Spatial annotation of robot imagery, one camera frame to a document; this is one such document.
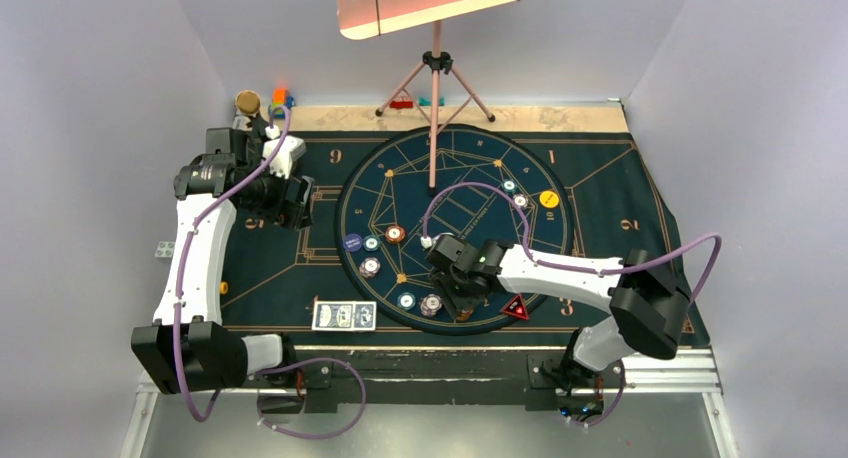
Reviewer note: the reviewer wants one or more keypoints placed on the pink tripod stand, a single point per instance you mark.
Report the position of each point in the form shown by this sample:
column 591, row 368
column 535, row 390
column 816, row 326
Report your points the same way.
column 439, row 63

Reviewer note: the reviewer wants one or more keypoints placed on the purple chips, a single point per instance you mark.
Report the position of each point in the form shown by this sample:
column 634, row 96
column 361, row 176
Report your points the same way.
column 369, row 267

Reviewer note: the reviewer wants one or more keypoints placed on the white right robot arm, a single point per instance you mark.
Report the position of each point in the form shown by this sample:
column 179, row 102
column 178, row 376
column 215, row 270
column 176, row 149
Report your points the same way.
column 645, row 304

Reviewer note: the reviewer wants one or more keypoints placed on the colourful toy blocks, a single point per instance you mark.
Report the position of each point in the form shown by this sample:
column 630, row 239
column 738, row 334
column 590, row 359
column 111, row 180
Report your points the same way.
column 281, row 97

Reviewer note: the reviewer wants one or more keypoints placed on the round dark blue mat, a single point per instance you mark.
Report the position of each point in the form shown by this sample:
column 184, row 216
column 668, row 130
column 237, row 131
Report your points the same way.
column 389, row 186

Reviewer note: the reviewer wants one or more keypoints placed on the blue playing card deck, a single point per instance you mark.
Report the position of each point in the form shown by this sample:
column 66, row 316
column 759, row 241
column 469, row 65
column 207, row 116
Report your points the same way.
column 344, row 316

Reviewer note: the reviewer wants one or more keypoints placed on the purple white poker chip stack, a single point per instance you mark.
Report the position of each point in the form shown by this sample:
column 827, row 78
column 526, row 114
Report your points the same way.
column 430, row 305

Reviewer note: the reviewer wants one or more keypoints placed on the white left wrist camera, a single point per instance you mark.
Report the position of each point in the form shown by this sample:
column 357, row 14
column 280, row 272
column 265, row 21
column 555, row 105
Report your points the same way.
column 282, row 154

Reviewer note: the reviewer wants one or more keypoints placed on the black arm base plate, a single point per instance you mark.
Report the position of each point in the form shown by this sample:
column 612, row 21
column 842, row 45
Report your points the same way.
column 533, row 378

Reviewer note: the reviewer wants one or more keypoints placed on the green poker chip stack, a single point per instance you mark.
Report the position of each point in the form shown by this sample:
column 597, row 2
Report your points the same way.
column 406, row 301

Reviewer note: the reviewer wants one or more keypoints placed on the red toy block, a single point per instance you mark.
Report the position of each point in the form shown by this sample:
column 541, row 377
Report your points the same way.
column 402, row 103

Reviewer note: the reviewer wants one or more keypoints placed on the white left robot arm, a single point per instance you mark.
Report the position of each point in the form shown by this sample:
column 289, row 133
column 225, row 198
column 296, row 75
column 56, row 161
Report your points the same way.
column 186, row 346

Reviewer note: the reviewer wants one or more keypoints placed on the gold round lid jar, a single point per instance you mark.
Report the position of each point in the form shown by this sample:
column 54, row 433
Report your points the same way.
column 247, row 102

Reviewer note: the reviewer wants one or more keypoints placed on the red triangle dealer marker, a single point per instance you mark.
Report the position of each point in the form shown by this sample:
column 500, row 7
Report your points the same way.
column 516, row 308

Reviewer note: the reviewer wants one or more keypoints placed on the orange poker chip stack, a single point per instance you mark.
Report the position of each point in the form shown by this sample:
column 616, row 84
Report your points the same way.
column 463, row 315

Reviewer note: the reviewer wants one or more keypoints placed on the blue small blind button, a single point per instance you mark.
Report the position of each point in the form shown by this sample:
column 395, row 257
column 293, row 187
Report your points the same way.
column 352, row 242

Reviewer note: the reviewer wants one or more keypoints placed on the grey toy brick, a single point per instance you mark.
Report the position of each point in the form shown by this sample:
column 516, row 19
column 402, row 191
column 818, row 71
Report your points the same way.
column 165, row 250

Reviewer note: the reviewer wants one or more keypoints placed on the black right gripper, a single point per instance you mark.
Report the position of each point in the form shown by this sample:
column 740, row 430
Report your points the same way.
column 453, row 301

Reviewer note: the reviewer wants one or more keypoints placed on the teal toy block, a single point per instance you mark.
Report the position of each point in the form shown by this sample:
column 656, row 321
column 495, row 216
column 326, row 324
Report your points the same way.
column 423, row 101

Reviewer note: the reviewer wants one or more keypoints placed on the yellow big blind button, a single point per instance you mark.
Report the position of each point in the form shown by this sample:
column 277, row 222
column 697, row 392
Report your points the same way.
column 549, row 199

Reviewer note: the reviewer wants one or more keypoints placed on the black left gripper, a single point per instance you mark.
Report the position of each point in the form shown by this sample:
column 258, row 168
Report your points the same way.
column 293, row 214

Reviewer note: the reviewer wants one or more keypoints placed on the red chip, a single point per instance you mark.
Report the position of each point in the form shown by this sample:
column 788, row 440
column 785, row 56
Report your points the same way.
column 395, row 234

